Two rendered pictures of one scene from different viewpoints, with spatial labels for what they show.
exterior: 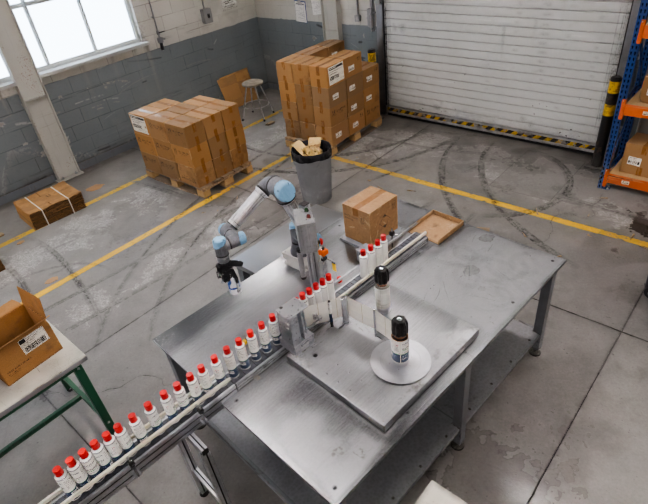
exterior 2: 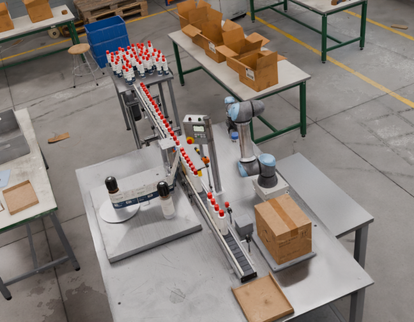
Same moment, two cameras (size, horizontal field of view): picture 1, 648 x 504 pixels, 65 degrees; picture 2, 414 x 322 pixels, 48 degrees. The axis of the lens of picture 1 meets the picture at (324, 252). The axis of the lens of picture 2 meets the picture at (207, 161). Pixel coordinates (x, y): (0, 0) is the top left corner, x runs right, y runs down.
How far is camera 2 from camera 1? 431 cm
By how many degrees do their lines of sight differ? 86
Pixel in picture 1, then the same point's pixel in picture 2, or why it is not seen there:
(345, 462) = (90, 177)
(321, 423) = (117, 173)
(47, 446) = (262, 132)
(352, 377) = (128, 185)
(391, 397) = (101, 197)
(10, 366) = (241, 73)
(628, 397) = not seen: outside the picture
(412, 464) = not seen: hidden behind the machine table
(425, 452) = not seen: hidden behind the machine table
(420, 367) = (106, 214)
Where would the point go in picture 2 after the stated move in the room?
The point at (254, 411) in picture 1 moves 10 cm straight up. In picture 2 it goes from (146, 152) to (144, 142)
